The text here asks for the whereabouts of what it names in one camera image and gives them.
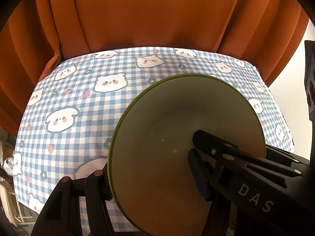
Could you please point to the clear plastic bag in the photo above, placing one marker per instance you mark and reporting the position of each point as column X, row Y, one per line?
column 8, row 166

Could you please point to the blue checked bear tablecloth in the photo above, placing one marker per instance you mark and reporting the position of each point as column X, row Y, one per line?
column 73, row 91

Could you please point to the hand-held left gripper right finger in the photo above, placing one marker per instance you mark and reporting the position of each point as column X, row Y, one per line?
column 199, row 177

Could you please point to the wooden shelf rack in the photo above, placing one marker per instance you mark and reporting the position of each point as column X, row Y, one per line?
column 7, row 194

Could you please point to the white bowl blue floral print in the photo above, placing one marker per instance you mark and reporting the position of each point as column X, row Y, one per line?
column 172, row 118

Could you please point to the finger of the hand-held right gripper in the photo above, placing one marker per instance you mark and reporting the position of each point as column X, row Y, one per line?
column 283, row 156
column 206, row 140

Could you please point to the orange curtain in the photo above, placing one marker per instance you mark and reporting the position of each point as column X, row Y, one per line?
column 147, row 12

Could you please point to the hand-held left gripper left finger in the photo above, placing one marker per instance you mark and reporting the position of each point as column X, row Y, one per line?
column 101, row 184

